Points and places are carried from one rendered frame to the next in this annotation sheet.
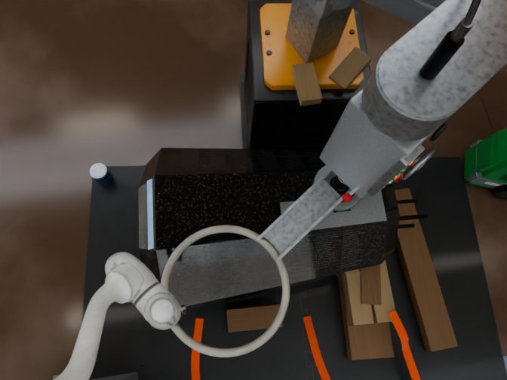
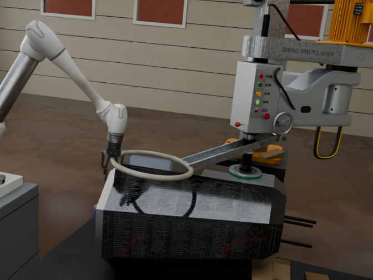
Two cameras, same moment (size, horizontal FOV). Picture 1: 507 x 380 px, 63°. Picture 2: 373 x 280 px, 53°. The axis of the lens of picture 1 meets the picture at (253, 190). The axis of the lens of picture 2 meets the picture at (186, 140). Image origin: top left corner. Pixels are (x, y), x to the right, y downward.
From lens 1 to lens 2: 216 cm
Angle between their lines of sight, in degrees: 60
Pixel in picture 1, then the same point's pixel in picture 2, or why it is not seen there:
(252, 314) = not seen: outside the picture
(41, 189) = (57, 214)
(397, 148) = (253, 64)
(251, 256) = (175, 185)
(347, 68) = (270, 153)
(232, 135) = not seen: hidden behind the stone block
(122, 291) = (105, 103)
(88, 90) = not seen: hidden behind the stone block
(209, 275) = (143, 191)
